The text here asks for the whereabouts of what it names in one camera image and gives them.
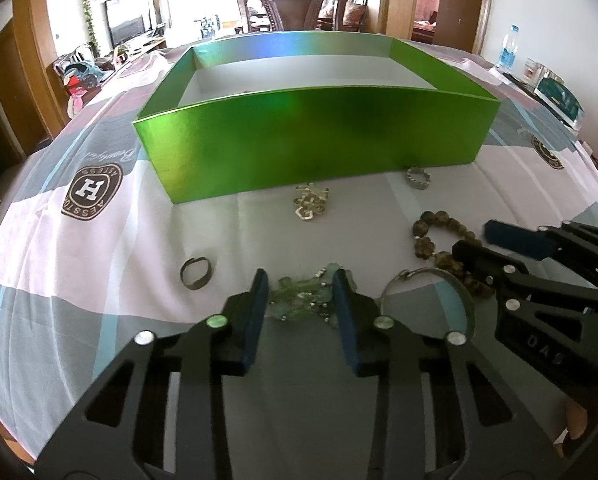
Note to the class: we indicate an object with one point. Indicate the green ivy garland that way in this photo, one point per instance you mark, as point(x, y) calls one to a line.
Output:
point(88, 10)

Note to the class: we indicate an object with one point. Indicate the television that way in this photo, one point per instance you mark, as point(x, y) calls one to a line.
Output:
point(125, 22)

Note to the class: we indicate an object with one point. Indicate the clear plastic package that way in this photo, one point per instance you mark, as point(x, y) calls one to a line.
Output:
point(541, 70)

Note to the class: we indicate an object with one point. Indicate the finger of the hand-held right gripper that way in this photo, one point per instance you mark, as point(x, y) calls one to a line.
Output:
point(489, 262)
point(519, 240)

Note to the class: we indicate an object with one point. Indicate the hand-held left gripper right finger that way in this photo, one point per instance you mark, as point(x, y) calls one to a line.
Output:
point(346, 320)

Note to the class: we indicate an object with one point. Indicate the wooden armchair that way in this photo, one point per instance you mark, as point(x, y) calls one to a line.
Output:
point(99, 72)

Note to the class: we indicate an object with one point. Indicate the teal box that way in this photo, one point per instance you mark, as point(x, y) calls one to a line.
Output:
point(559, 100)

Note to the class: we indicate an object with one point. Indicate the person's right hand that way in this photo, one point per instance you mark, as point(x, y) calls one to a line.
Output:
point(574, 425)

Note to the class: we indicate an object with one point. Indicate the plastic water bottle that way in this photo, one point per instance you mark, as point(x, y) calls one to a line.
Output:
point(509, 52)

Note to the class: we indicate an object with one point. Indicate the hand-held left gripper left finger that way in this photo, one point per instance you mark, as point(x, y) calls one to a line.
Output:
point(259, 315)

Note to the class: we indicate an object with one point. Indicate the carved wooden dining chair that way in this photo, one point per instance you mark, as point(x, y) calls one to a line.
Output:
point(291, 7)

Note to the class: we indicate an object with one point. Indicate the silver bangle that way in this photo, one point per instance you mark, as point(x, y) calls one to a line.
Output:
point(408, 274)

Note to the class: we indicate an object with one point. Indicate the pile of clothes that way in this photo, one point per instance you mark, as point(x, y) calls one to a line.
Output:
point(81, 75)

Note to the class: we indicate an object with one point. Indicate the green cardboard box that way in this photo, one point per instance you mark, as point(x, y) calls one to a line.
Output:
point(304, 140)

